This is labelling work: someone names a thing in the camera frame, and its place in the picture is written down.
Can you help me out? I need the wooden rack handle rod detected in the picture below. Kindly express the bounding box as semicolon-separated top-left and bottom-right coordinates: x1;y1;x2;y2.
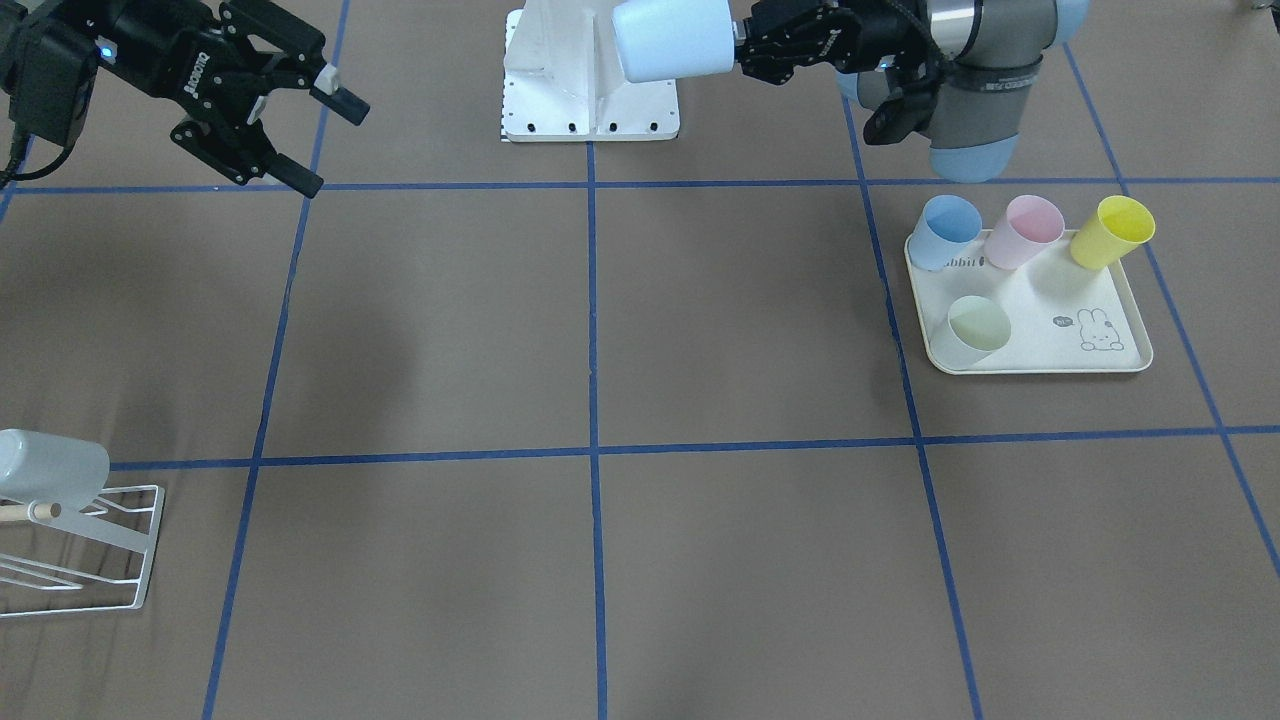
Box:
0;503;61;524

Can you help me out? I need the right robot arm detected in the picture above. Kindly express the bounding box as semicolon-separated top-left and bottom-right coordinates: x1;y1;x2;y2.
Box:
3;1;370;199

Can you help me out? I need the grey plastic cup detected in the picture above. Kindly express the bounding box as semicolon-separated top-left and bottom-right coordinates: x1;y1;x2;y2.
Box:
1;429;110;512

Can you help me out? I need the blue cup back row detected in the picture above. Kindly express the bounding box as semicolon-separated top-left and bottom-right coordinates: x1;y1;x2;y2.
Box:
906;193;983;272

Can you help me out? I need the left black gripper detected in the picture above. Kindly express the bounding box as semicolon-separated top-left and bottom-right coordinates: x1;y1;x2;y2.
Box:
736;1;936;86

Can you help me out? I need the yellow plastic cup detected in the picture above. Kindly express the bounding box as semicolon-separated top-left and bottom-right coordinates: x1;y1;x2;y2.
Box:
1068;195;1157;272

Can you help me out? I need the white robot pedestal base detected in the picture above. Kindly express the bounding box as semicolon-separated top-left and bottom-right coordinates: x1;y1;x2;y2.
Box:
500;1;681;143

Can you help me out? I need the pale green plastic cup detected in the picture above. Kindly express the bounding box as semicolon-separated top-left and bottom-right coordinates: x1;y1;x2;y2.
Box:
938;295;1012;366

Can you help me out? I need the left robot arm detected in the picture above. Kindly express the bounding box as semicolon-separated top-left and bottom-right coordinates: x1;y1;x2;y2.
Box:
733;1;1091;183

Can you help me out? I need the blue cup front row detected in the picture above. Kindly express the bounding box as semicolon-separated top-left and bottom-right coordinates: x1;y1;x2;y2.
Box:
611;1;736;85

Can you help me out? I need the white wire cup rack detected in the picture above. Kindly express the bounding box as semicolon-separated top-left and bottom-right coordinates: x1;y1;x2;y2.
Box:
3;486;166;620

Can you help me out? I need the pink plastic cup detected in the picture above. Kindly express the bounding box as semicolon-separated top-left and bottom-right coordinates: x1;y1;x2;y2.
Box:
984;193;1066;272

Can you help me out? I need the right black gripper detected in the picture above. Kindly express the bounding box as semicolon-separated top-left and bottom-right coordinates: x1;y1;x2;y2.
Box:
95;1;370;199

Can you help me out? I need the cream rabbit tray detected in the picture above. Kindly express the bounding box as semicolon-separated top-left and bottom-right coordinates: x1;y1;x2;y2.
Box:
904;232;1155;375

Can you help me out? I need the blue cup row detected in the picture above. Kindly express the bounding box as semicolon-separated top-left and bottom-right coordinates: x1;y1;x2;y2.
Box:
611;1;736;85
906;193;983;272

